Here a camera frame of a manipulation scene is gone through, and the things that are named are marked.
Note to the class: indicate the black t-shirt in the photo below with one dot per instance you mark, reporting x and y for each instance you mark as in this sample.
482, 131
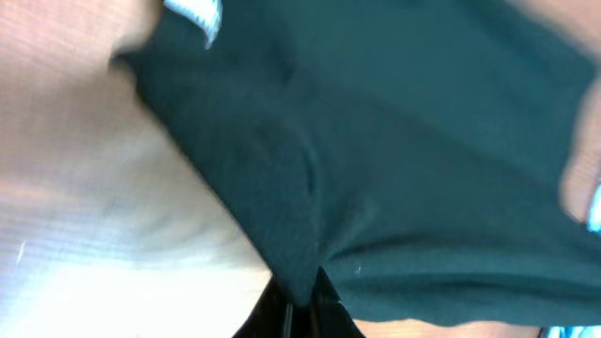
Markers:
413, 150

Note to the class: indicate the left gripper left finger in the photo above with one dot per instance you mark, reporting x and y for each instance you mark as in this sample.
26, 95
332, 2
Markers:
271, 317

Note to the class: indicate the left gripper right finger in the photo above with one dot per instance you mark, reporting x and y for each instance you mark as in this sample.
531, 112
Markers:
328, 315

